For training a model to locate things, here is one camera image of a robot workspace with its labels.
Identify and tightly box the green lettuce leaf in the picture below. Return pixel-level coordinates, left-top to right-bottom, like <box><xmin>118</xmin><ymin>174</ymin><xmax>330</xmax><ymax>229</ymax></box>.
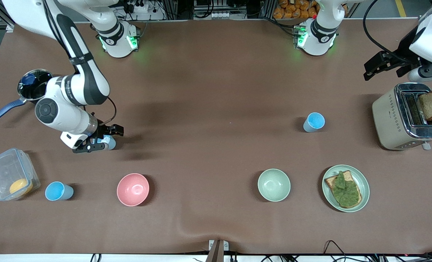
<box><xmin>332</xmin><ymin>171</ymin><xmax>361</xmax><ymax>207</ymax></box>

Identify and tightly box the beige and chrome toaster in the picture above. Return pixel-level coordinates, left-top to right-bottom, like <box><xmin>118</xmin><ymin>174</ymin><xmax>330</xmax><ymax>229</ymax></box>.
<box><xmin>372</xmin><ymin>83</ymin><xmax>432</xmax><ymax>151</ymax></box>

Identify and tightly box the pink bowl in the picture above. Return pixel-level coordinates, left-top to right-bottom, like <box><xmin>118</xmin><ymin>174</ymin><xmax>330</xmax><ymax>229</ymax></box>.
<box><xmin>117</xmin><ymin>173</ymin><xmax>150</xmax><ymax>207</ymax></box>

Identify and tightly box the grey metal bracket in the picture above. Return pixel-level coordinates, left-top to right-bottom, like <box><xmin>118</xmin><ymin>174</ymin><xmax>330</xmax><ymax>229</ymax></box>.
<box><xmin>206</xmin><ymin>239</ymin><xmax>229</xmax><ymax>262</ymax></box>

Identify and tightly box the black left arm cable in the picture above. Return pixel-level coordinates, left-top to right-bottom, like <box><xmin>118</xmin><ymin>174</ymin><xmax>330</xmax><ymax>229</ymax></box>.
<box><xmin>363</xmin><ymin>0</ymin><xmax>417</xmax><ymax>64</ymax></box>

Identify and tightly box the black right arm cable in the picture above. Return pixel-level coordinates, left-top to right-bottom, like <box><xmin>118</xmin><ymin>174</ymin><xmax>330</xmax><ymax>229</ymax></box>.
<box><xmin>92</xmin><ymin>96</ymin><xmax>117</xmax><ymax>126</ymax></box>

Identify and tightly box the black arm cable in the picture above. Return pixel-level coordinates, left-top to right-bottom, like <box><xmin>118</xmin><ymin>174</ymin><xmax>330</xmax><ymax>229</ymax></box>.
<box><xmin>363</xmin><ymin>0</ymin><xmax>417</xmax><ymax>64</ymax></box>
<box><xmin>92</xmin><ymin>96</ymin><xmax>117</xmax><ymax>126</ymax></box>

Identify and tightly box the round yellow food piece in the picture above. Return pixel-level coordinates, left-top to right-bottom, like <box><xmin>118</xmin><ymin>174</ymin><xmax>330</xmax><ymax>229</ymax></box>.
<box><xmin>9</xmin><ymin>178</ymin><xmax>33</xmax><ymax>195</ymax></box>

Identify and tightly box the pale green bowl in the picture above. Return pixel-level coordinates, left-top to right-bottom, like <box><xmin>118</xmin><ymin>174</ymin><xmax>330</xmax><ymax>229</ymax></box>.
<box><xmin>258</xmin><ymin>168</ymin><xmax>291</xmax><ymax>202</ymax></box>

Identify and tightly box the brown bread slice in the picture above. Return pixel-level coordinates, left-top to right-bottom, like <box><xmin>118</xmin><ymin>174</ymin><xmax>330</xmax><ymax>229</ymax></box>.
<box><xmin>418</xmin><ymin>92</ymin><xmax>432</xmax><ymax>121</ymax></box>

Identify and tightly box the glass lid with blue knob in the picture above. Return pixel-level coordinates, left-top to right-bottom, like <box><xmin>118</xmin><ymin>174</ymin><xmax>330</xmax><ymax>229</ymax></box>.
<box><xmin>17</xmin><ymin>69</ymin><xmax>53</xmax><ymax>102</ymax></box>

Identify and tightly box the black pot with blue handle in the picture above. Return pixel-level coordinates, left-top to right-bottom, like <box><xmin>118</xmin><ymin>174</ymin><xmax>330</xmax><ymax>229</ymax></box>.
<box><xmin>0</xmin><ymin>69</ymin><xmax>62</xmax><ymax>125</ymax></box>

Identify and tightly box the bag of orange buns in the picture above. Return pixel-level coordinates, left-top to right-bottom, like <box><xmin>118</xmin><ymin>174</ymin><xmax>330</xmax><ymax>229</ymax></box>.
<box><xmin>273</xmin><ymin>0</ymin><xmax>319</xmax><ymax>19</ymax></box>

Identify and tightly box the clear plastic food container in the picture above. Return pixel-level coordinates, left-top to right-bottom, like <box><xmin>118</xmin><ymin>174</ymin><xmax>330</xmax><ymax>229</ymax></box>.
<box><xmin>0</xmin><ymin>148</ymin><xmax>41</xmax><ymax>201</ymax></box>

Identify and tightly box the toast slice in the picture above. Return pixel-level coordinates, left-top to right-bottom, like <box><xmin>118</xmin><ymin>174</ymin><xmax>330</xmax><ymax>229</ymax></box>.
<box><xmin>325</xmin><ymin>170</ymin><xmax>362</xmax><ymax>209</ymax></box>

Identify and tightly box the pale green plate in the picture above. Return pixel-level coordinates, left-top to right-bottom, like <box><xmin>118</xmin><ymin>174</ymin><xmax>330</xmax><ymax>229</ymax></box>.
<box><xmin>322</xmin><ymin>165</ymin><xmax>370</xmax><ymax>213</ymax></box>

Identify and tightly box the brown table cover sheet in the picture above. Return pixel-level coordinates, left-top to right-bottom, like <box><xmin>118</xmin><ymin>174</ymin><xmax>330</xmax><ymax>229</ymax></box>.
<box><xmin>0</xmin><ymin>18</ymin><xmax>432</xmax><ymax>254</ymax></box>

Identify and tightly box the white power strip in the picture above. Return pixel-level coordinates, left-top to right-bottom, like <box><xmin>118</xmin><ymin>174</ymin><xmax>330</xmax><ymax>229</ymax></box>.
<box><xmin>127</xmin><ymin>1</ymin><xmax>149</xmax><ymax>13</ymax></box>

